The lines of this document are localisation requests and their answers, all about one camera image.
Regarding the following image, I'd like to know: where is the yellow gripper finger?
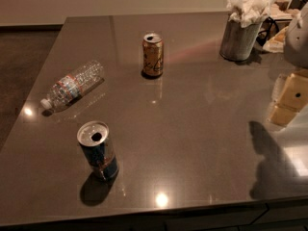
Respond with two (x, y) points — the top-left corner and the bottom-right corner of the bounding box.
(268, 72), (308, 127)

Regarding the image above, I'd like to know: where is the blue silver redbull can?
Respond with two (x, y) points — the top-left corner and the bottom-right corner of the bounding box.
(77, 121), (118, 181)

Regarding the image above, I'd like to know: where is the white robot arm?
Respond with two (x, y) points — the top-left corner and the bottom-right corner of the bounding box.
(268, 0), (308, 127)

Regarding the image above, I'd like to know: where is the gold orange soda can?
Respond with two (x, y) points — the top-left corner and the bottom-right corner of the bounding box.
(142, 32), (164, 78)

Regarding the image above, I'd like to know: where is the grey metal bin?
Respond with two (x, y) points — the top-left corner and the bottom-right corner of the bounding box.
(219, 18), (262, 62)

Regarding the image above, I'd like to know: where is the cardboard clutter in background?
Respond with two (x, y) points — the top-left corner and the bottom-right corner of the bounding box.
(262, 0), (308, 61)

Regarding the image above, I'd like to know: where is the crumpled white paper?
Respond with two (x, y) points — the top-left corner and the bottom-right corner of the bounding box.
(226, 0), (276, 28)

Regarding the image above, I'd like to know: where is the clear plastic water bottle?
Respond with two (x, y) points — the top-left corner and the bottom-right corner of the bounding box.
(40, 60), (104, 112)

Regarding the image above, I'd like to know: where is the black cable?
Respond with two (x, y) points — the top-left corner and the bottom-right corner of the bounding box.
(256, 16), (279, 47)

